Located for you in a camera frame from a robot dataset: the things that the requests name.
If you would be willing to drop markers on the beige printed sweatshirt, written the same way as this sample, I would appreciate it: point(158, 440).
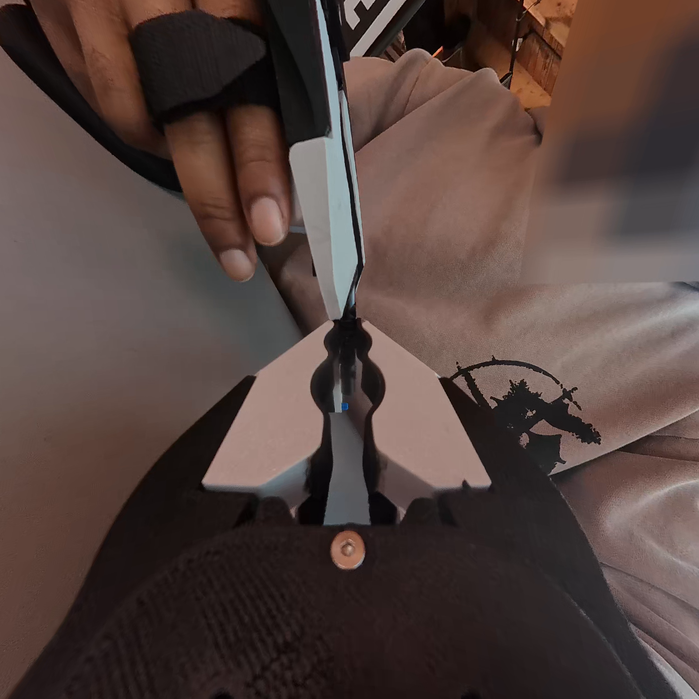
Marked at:
point(464, 218)

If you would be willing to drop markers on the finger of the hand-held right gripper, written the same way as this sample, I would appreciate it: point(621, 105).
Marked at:
point(351, 175)
point(322, 218)

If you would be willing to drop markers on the person's right hand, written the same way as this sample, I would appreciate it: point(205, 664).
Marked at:
point(229, 180)

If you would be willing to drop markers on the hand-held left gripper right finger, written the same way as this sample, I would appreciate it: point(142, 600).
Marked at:
point(426, 437)

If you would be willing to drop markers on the black white printed sign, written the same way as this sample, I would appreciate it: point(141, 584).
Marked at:
point(393, 22)

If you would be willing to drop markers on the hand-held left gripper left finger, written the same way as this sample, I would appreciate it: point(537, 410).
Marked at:
point(262, 437)

